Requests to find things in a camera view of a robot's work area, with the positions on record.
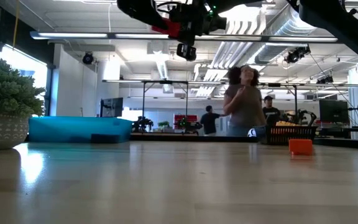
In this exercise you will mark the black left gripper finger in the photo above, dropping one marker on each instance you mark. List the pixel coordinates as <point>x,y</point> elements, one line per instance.
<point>141,11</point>

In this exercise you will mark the black background robot arm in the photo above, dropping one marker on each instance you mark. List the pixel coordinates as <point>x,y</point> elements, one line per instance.
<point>304,118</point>
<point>141,124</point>
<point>188,125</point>

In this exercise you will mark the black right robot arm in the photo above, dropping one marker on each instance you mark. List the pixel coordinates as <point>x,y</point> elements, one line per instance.
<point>337,21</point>

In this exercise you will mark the white ceiling pipes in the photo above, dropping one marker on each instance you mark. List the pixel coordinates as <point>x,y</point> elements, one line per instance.
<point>216,71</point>

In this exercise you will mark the black ceiling spotlight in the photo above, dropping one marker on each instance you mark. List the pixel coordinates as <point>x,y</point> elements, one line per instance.
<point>88,58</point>

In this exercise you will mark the long white light bar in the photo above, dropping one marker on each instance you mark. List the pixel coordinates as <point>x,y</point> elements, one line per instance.
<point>73,35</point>

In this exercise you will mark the distant white light bar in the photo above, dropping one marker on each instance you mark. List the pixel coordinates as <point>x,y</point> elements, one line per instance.
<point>123,81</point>

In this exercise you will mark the red background board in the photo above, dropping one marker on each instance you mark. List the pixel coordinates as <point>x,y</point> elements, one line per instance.
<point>191,117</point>

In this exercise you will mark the person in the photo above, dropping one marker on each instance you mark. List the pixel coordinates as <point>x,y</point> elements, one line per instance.
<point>209,122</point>
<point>271,115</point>
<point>244,105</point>

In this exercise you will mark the black computer monitor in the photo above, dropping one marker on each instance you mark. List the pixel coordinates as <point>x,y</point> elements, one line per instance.
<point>112,107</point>
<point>333,111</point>

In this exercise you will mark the black track light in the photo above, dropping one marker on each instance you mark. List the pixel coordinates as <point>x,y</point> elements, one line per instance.
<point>297,54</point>
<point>325,80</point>

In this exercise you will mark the small background green plant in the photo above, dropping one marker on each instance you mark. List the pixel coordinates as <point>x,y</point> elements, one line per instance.
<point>163,124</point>

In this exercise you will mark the bright large window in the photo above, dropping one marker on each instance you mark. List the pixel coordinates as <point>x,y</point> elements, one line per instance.
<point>26,65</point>

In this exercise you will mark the blue plastic bin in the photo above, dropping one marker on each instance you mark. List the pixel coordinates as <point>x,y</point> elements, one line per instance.
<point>73,129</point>

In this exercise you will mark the black slatted basket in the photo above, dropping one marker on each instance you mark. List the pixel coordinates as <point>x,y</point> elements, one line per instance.
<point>291,135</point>

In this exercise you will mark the potted green succulent plant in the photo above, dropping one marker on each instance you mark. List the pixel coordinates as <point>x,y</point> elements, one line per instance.
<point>5,93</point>

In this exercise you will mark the orange toy brick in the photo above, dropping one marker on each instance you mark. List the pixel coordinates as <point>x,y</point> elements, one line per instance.
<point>301,146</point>

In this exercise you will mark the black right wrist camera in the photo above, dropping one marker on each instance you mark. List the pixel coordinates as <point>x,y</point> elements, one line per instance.
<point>186,52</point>

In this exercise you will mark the silver ventilation duct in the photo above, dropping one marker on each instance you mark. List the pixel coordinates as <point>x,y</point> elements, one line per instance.
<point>278,46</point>

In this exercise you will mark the black background station frame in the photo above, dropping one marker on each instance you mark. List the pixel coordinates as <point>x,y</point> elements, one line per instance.
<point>143,99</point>
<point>295,102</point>

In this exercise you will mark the black aluminium table frame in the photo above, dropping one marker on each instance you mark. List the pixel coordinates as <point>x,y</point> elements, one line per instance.
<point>154,137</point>

